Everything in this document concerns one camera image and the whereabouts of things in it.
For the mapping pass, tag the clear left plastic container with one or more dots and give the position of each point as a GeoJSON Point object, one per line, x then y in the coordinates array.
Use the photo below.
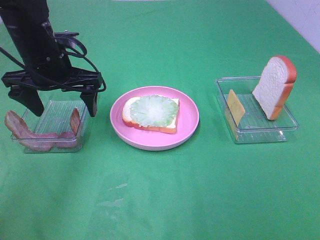
{"type": "Point", "coordinates": [58, 109]}

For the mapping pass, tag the green lettuce leaf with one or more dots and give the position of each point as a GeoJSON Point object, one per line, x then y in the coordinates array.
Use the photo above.
{"type": "Point", "coordinates": [153, 111]}

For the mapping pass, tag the clear right plastic container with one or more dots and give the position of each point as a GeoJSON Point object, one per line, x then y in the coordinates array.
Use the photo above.
{"type": "Point", "coordinates": [254, 127]}

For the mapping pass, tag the green tablecloth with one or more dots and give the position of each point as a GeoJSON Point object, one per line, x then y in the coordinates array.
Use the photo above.
{"type": "Point", "coordinates": [209, 188]}

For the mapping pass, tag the upright bread slice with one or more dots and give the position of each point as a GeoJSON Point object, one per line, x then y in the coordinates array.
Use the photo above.
{"type": "Point", "coordinates": [275, 85]}

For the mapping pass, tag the clear plastic container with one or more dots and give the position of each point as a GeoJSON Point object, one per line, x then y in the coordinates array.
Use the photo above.
{"type": "Point", "coordinates": [254, 127]}
{"type": "Point", "coordinates": [58, 109]}

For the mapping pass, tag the pink round plate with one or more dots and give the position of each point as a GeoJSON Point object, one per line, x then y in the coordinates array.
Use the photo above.
{"type": "Point", "coordinates": [187, 121]}

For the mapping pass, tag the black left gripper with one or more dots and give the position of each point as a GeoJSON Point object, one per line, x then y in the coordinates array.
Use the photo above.
{"type": "Point", "coordinates": [24, 84]}

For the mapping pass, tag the yellow cheese slice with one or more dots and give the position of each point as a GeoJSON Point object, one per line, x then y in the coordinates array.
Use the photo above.
{"type": "Point", "coordinates": [235, 106]}

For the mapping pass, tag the bread slice with brown crust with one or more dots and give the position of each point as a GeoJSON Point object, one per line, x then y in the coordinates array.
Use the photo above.
{"type": "Point", "coordinates": [129, 123]}

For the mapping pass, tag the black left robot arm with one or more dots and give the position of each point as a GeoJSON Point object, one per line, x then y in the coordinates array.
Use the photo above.
{"type": "Point", "coordinates": [45, 58]}

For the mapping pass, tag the bacon strip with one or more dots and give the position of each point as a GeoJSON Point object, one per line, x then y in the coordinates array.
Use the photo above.
{"type": "Point", "coordinates": [22, 132]}
{"type": "Point", "coordinates": [72, 125]}

